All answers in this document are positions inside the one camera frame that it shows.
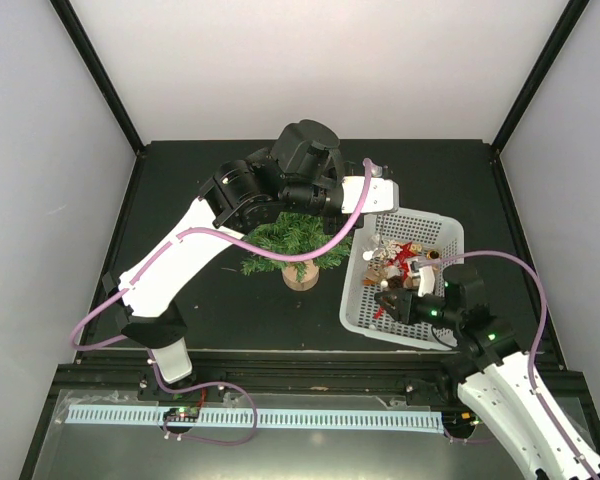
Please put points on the left black frame post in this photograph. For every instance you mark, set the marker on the left black frame post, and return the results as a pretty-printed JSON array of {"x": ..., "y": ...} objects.
[{"x": 73, "y": 26}]

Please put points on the white slotted cable duct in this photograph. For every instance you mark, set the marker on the white slotted cable duct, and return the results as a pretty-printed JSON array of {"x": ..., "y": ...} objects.
[{"x": 263, "y": 418}]

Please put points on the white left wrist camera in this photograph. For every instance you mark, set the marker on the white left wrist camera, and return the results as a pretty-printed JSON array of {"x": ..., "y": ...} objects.
[{"x": 382, "y": 196}]

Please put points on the small green christmas tree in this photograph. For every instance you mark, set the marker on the small green christmas tree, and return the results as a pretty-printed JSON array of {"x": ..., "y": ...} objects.
[{"x": 294, "y": 234}]

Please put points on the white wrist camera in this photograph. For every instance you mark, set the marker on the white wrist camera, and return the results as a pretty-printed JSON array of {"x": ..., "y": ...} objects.
[
  {"x": 382, "y": 196},
  {"x": 426, "y": 276}
]

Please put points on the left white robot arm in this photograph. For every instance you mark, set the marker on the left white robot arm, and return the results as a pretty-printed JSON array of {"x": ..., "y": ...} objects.
[{"x": 302, "y": 172}]

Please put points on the right circuit board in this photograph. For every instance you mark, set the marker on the right circuit board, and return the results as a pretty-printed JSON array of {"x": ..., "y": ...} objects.
[{"x": 461, "y": 418}]

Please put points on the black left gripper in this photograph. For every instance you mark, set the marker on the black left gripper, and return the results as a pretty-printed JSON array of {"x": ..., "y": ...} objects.
[{"x": 330, "y": 226}]

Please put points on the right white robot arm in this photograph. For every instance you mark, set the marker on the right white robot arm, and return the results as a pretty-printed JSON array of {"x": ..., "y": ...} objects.
[{"x": 496, "y": 379}]

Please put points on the white string lights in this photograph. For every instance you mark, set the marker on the white string lights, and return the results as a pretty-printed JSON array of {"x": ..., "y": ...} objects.
[{"x": 379, "y": 247}]

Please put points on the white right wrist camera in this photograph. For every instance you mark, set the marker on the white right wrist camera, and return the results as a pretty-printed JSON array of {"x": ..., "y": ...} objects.
[{"x": 426, "y": 276}]

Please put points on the black frame post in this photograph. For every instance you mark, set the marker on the black frame post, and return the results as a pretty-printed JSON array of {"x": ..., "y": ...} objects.
[
  {"x": 73, "y": 26},
  {"x": 562, "y": 30}
]

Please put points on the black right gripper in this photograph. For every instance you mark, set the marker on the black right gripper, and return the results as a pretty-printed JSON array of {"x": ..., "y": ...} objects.
[{"x": 402, "y": 307}]

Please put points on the right black frame post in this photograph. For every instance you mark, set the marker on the right black frame post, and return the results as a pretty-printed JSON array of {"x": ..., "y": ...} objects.
[{"x": 562, "y": 30}]

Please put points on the left green circuit board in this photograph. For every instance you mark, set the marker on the left green circuit board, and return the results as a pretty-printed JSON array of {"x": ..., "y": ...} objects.
[{"x": 181, "y": 414}]

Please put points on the red star ornament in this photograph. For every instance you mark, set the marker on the red star ornament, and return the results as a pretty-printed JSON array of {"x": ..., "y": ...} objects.
[{"x": 405, "y": 253}]

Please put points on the white perforated plastic basket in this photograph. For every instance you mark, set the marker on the white perforated plastic basket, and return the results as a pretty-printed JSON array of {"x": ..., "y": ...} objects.
[{"x": 364, "y": 279}]

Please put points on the red reindeer ornament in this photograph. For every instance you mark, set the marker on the red reindeer ornament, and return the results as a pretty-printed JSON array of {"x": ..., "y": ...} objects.
[{"x": 380, "y": 314}]

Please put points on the pine cone ornament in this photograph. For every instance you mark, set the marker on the pine cone ornament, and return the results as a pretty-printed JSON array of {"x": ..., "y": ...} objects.
[{"x": 395, "y": 282}]

